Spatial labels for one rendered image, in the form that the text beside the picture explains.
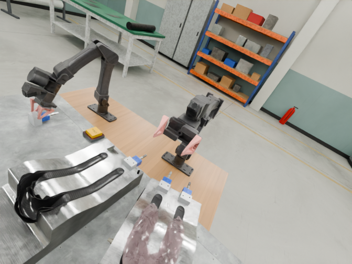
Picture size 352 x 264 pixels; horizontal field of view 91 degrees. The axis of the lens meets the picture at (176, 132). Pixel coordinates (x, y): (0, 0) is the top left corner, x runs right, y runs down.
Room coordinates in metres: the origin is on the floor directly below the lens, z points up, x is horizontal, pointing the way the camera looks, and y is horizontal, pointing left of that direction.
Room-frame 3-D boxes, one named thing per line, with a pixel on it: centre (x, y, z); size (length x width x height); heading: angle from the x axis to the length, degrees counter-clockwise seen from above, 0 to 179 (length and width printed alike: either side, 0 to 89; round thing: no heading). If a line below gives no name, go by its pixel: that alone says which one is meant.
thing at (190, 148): (0.43, -0.04, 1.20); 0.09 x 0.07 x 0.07; 166
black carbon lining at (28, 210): (0.36, 0.25, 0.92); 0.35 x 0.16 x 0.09; 158
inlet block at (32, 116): (0.65, 0.66, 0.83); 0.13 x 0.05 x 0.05; 163
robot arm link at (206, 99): (0.60, -0.05, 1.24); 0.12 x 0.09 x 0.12; 166
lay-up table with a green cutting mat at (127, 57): (4.11, 2.43, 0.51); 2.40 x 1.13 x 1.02; 75
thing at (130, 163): (0.58, 0.11, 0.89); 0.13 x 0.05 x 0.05; 158
